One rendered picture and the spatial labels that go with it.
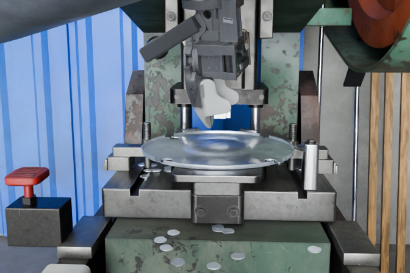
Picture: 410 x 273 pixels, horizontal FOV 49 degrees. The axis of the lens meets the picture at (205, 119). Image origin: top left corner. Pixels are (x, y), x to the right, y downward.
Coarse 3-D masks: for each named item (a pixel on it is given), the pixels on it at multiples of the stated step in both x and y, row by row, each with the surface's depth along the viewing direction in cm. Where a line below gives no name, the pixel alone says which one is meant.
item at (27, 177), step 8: (24, 168) 80; (32, 168) 80; (40, 168) 80; (8, 176) 76; (16, 176) 76; (24, 176) 76; (32, 176) 76; (40, 176) 77; (48, 176) 80; (8, 184) 75; (16, 184) 75; (24, 184) 75; (32, 184) 75; (24, 192) 78; (32, 192) 79
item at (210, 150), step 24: (144, 144) 88; (168, 144) 90; (192, 144) 87; (216, 144) 87; (240, 144) 87; (264, 144) 90; (288, 144) 89; (192, 168) 73; (216, 168) 72; (240, 168) 73
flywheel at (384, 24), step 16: (352, 0) 114; (368, 0) 107; (384, 0) 100; (400, 0) 91; (352, 16) 114; (368, 16) 101; (384, 16) 93; (400, 16) 82; (368, 32) 101; (384, 32) 90; (400, 32) 82; (384, 48) 96
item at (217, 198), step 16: (176, 176) 70; (192, 176) 70; (208, 176) 70; (224, 176) 70; (240, 176) 70; (256, 176) 70; (192, 192) 83; (208, 192) 83; (224, 192) 83; (240, 192) 83; (192, 208) 84; (208, 208) 83; (224, 208) 83; (240, 208) 83
